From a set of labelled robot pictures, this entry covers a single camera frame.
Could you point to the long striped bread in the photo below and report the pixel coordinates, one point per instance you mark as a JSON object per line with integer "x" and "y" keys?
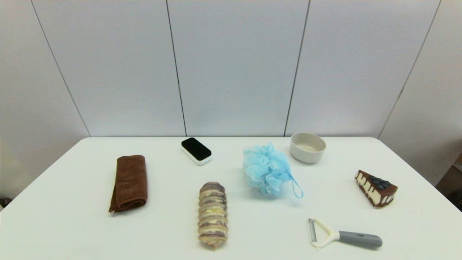
{"x": 213, "y": 216}

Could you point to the black and white eraser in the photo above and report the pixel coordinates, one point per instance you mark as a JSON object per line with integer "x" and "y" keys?
{"x": 196, "y": 148}

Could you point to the blue mesh bath loofah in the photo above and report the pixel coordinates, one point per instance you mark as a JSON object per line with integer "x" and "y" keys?
{"x": 265, "y": 169}

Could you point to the beige round bowl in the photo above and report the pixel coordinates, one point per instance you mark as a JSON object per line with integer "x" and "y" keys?
{"x": 307, "y": 148}

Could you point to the brown folded towel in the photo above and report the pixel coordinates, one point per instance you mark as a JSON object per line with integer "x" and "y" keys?
{"x": 130, "y": 180}

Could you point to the chocolate blueberry cake slice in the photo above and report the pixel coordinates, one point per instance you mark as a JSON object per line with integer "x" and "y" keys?
{"x": 377, "y": 189}

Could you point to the dark object on floor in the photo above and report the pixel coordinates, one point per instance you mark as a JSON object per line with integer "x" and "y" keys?
{"x": 3, "y": 202}

